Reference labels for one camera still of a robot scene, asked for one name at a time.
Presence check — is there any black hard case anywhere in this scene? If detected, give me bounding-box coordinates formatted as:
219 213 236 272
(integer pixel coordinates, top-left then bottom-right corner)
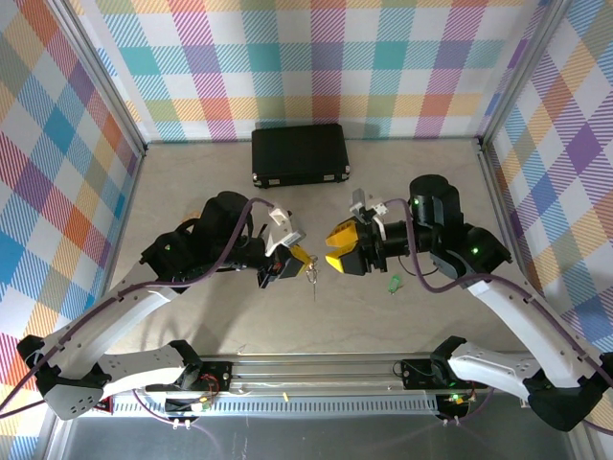
250 123 352 190

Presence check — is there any thin black loop cable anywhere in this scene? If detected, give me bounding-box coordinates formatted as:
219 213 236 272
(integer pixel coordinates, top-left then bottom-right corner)
381 247 441 280

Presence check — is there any small controller board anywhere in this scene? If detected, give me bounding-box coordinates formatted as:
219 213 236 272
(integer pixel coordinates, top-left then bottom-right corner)
164 394 216 417
439 390 476 409

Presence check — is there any aluminium frame post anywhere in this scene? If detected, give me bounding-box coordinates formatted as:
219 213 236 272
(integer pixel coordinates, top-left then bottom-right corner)
51 0 148 157
478 0 576 148

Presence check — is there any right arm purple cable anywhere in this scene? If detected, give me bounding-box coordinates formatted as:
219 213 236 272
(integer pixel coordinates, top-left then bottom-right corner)
385 197 613 437

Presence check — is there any aluminium frame floor rail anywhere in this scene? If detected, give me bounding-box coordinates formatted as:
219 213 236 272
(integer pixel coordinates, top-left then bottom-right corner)
476 137 545 312
37 146 148 460

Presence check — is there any white slotted cable duct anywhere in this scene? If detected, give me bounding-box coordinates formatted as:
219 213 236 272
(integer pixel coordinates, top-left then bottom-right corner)
112 394 443 419

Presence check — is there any thin purple base cable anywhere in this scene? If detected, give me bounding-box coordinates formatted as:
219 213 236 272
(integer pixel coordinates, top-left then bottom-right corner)
131 387 225 455
437 385 498 433

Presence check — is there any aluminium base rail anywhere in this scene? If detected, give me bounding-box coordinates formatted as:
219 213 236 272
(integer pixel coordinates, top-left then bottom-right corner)
200 353 435 399

